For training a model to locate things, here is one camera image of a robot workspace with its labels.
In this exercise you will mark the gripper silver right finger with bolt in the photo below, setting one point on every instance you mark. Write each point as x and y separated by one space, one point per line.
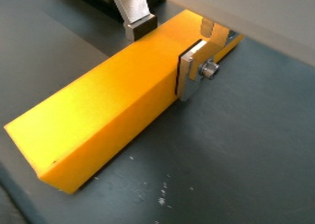
198 60

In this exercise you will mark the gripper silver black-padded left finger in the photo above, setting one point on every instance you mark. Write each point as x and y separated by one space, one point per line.
138 21

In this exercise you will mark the long yellow block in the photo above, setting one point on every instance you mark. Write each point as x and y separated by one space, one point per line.
77 129

